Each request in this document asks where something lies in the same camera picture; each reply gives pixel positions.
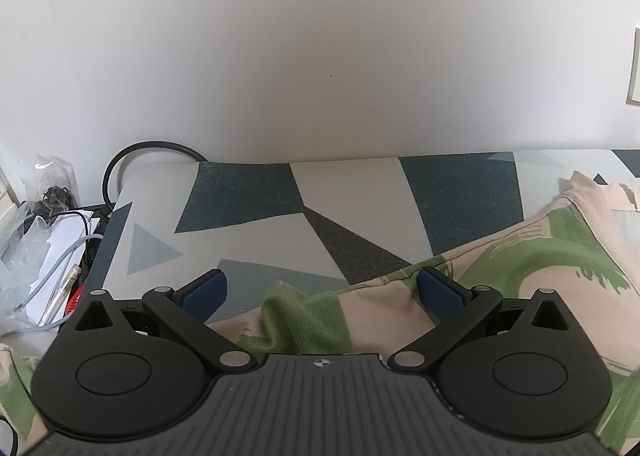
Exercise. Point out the clear bag of black screws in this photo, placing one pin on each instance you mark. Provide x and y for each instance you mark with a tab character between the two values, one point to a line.
52	196

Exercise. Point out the silver pen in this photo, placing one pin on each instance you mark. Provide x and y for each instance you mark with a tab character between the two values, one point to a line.
65	286

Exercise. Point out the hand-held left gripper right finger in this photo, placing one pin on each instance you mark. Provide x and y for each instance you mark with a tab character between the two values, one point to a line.
440	296

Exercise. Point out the white papers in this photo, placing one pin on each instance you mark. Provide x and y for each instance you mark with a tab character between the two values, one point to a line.
65	231

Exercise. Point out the small red thing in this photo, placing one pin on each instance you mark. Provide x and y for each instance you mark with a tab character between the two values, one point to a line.
77	296

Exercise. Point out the white wall socket panel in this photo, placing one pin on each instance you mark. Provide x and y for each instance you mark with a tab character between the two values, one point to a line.
635	66

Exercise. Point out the beige green leaf print shirt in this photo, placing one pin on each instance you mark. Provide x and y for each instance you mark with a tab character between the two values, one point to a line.
525	256

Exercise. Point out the geometric print mat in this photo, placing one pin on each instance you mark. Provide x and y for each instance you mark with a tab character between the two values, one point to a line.
350	196

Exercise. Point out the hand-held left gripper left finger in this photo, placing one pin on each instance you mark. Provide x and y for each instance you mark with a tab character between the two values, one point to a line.
205	293

